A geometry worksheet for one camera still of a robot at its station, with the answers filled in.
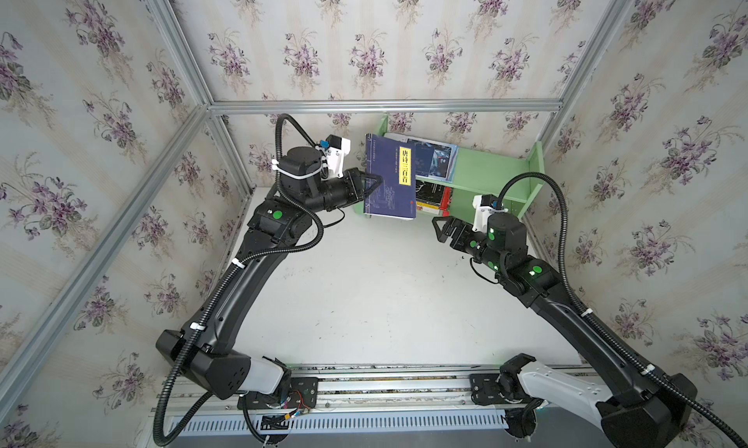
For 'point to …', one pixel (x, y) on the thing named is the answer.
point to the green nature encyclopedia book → (445, 202)
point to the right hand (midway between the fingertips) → (441, 224)
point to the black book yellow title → (429, 195)
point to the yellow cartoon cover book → (428, 208)
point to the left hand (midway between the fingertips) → (381, 173)
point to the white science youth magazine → (432, 161)
